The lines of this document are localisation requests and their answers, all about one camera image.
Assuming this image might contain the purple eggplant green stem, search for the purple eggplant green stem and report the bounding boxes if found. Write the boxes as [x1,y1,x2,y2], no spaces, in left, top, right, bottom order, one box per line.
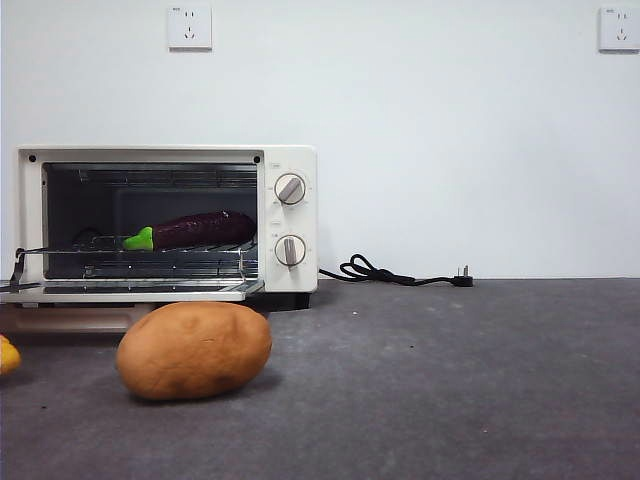
[122,210,257,253]

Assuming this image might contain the glass oven door brown handle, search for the glass oven door brown handle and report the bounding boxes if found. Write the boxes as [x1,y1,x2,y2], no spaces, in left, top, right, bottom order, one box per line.
[0,277,267,335]

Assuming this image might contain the white Toshiba toaster oven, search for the white Toshiba toaster oven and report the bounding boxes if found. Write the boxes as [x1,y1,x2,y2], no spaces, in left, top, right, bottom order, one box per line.
[15,144,319,309]

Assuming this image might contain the beige oven knob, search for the beige oven knob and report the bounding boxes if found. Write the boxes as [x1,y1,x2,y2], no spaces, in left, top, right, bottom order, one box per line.
[273,233,307,268]
[274,173,308,206]

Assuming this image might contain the brown potato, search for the brown potato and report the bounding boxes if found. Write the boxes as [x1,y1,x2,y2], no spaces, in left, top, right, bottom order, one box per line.
[115,300,274,401]

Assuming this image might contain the yellow toy vegetable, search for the yellow toy vegetable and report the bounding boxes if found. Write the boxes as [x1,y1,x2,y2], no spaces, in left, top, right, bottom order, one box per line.
[0,333,23,377]

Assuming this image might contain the black power cord with plug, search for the black power cord with plug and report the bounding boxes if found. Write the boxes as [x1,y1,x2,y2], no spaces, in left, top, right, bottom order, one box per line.
[318,253,476,289]

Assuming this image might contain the metal wire oven rack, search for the metal wire oven rack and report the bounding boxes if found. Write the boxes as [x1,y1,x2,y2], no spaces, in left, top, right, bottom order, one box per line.
[14,233,262,281]

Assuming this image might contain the white wall socket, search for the white wall socket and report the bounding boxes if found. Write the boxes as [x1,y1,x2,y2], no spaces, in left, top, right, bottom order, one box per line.
[598,6,640,54]
[167,4,214,53]

